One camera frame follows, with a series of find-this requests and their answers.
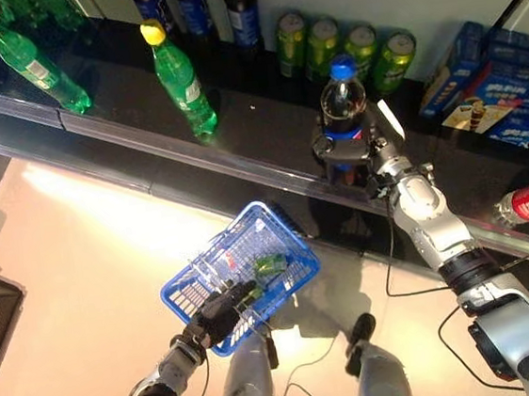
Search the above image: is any small blue snack box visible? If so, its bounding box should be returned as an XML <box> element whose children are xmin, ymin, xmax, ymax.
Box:
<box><xmin>483</xmin><ymin>24</ymin><xmax>529</xmax><ymax>70</ymax></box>

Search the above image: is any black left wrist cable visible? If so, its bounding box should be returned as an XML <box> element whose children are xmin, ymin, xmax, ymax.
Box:
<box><xmin>167</xmin><ymin>355</ymin><xmax>215</xmax><ymax>396</ymax></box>

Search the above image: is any narrow blue cookie box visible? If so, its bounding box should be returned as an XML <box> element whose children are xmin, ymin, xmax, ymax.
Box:
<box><xmin>409</xmin><ymin>18</ymin><xmax>493</xmax><ymax>119</ymax></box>

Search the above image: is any silver right robot leg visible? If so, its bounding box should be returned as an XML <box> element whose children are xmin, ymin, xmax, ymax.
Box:
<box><xmin>340</xmin><ymin>309</ymin><xmax>414</xmax><ymax>396</ymax></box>

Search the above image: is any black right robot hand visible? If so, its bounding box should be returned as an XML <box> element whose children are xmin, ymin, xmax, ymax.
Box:
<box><xmin>309</xmin><ymin>97</ymin><xmax>409</xmax><ymax>180</ymax></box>

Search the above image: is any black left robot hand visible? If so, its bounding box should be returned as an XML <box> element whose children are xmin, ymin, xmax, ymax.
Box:
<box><xmin>181</xmin><ymin>278</ymin><xmax>265</xmax><ymax>353</ymax></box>

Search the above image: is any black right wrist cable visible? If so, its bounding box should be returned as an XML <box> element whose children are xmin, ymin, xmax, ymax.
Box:
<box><xmin>377</xmin><ymin>205</ymin><xmax>451</xmax><ymax>300</ymax></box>

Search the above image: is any silver robot leg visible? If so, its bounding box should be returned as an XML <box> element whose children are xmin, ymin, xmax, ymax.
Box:
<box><xmin>340</xmin><ymin>309</ymin><xmax>414</xmax><ymax>396</ymax></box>
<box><xmin>212</xmin><ymin>328</ymin><xmax>284</xmax><ymax>396</ymax></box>

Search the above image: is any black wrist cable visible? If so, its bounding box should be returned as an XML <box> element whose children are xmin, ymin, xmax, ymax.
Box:
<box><xmin>167</xmin><ymin>355</ymin><xmax>215</xmax><ymax>396</ymax></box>
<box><xmin>377</xmin><ymin>205</ymin><xmax>451</xmax><ymax>300</ymax></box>

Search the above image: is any silver left robot leg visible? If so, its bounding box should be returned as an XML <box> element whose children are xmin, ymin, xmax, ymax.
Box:
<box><xmin>212</xmin><ymin>328</ymin><xmax>284</xmax><ymax>396</ymax></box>

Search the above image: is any black base shelf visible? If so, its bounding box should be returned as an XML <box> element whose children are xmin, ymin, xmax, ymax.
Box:
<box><xmin>0</xmin><ymin>58</ymin><xmax>529</xmax><ymax>377</ymax></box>

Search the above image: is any blue wafer roll box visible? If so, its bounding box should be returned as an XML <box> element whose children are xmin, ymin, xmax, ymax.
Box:
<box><xmin>438</xmin><ymin>91</ymin><xmax>518</xmax><ymax>136</ymax></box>

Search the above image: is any blue plastic shopping basket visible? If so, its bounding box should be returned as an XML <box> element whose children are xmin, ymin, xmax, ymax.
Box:
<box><xmin>151</xmin><ymin>195</ymin><xmax>329</xmax><ymax>364</ymax></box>

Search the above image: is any green plastic soda bottle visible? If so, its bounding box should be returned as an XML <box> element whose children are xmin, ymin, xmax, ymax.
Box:
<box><xmin>52</xmin><ymin>0</ymin><xmax>91</xmax><ymax>35</ymax></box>
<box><xmin>138</xmin><ymin>13</ymin><xmax>220</xmax><ymax>144</ymax></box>
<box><xmin>16</xmin><ymin>0</ymin><xmax>61</xmax><ymax>34</ymax></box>
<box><xmin>0</xmin><ymin>0</ymin><xmax>95</xmax><ymax>123</ymax></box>

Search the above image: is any green can in basket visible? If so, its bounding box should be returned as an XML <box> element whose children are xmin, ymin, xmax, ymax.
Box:
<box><xmin>240</xmin><ymin>280</ymin><xmax>266</xmax><ymax>303</ymax></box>

